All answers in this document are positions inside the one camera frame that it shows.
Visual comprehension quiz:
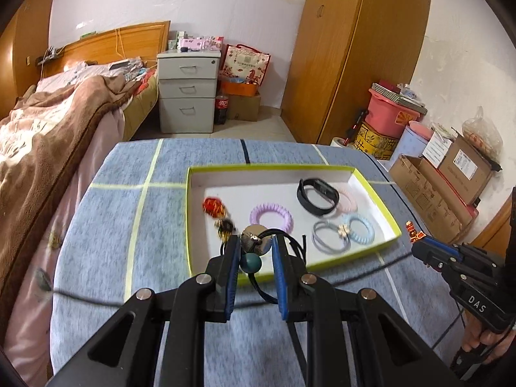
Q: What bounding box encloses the long open cardboard box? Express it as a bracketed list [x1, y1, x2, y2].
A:
[389, 154, 479, 243]

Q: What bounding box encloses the pink spiral hair tie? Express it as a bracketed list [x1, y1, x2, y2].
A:
[334, 187, 360, 214]

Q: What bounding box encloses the colourful quilt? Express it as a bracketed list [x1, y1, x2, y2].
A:
[121, 68, 160, 142]

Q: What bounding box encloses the light blue spiral hair tie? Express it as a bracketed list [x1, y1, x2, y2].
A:
[341, 214, 376, 246]

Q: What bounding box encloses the bed with brown blanket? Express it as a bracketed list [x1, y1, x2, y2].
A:
[0, 74, 143, 324]

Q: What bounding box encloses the pink bed sheet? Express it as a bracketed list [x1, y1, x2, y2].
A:
[4, 105, 126, 384]

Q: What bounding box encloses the black smart band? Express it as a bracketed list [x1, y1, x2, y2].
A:
[297, 178, 340, 215]

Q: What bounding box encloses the wooden side cabinet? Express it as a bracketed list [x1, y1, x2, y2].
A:
[0, 0, 62, 118]

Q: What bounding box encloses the red bracelet with gold charms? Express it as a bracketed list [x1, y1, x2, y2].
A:
[405, 221, 427, 245]

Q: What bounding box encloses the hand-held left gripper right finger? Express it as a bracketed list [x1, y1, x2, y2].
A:
[271, 234, 464, 387]

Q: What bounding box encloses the light blue bin pink lid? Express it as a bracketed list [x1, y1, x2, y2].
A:
[397, 125, 434, 161]

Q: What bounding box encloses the black hair tie with disc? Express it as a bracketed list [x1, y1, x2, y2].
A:
[240, 224, 308, 306]

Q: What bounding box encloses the clear plastic bag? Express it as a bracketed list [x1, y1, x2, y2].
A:
[461, 107, 504, 158]

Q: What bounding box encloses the black gold scrunchie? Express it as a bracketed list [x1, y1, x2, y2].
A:
[215, 218, 239, 245]

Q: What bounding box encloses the person's right hand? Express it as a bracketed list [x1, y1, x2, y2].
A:
[463, 318, 516, 366]

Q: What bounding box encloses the yellow patterned box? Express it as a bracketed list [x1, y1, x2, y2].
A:
[352, 121, 400, 160]

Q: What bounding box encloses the black cable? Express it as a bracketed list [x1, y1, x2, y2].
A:
[431, 305, 469, 348]
[50, 255, 412, 312]

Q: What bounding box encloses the small cardboard box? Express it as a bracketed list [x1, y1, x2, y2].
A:
[228, 93, 262, 122]

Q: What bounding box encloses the grey hair tie gold charm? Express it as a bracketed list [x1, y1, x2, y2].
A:
[312, 220, 352, 253]

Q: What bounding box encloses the green cardboard box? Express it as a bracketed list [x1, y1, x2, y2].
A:
[185, 164, 403, 288]

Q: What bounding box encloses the wooden wardrobe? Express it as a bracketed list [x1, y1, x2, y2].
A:
[281, 0, 434, 146]

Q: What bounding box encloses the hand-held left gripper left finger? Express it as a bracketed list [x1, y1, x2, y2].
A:
[46, 234, 243, 387]

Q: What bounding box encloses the grey drawer nightstand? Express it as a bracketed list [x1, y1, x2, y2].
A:
[156, 48, 223, 134]

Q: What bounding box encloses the patterned box lid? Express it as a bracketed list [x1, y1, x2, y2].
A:
[371, 83, 428, 116]

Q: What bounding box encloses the wooden headboard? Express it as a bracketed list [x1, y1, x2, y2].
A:
[38, 20, 172, 86]

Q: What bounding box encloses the cardboard box with label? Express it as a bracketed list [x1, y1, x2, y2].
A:
[437, 135, 495, 206]

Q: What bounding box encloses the pink box on nightstand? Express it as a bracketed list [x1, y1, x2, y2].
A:
[177, 36, 225, 53]

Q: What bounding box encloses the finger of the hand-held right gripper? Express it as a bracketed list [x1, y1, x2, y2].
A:
[415, 236, 462, 259]
[411, 244, 449, 272]

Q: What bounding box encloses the red and black hand pump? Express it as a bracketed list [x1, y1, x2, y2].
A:
[344, 107, 370, 146]

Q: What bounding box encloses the orange box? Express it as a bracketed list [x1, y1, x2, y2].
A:
[221, 80, 259, 97]

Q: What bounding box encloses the pink plastic bin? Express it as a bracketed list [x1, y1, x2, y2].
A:
[365, 89, 424, 138]

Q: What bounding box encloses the cola bottle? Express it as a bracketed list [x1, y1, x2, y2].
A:
[215, 94, 230, 126]

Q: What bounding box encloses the red patterned gift bag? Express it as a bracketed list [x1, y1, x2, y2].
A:
[220, 44, 271, 88]

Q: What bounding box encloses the purple spiral hair tie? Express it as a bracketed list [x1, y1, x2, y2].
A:
[249, 202, 294, 235]

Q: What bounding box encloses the white power strip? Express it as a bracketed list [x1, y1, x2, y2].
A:
[36, 46, 66, 66]

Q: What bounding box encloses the red and gold knotted bracelet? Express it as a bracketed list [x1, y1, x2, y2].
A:
[202, 197, 229, 219]

